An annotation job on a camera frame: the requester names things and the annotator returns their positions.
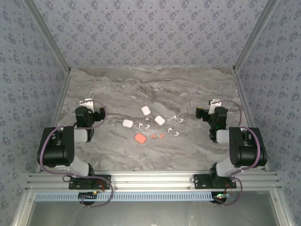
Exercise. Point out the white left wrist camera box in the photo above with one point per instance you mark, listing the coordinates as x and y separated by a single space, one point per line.
89 103

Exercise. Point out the small controller circuit board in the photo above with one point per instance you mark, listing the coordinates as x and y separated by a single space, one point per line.
221 196
87 196

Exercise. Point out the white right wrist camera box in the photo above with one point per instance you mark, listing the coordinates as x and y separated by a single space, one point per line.
214 104

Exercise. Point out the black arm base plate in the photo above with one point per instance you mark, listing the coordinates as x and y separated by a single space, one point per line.
107 180
200 182

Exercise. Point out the aluminium corner post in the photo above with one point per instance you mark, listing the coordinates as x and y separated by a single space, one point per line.
252 37
51 37

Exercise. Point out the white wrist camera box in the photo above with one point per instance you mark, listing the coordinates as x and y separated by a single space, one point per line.
214 104
89 103

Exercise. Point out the aluminium table side rail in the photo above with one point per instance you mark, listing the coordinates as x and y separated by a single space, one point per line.
242 94
62 94

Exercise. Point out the grey metal panel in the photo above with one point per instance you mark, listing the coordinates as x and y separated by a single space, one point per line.
150 214

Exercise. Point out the pink earbud charging case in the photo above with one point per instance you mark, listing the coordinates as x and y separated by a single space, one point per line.
140 138

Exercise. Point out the aluminium mounting rail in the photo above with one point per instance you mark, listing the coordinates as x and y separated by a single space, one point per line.
150 180

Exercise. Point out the aluminium lower frame rail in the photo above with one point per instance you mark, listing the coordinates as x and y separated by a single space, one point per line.
280 207
22 209

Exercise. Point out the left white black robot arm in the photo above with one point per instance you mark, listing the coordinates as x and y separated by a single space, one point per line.
80 135

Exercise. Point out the white earbud charging case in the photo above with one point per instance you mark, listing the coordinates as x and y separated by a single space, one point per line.
160 120
145 110
127 123

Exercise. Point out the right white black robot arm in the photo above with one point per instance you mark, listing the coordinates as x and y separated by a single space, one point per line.
223 136

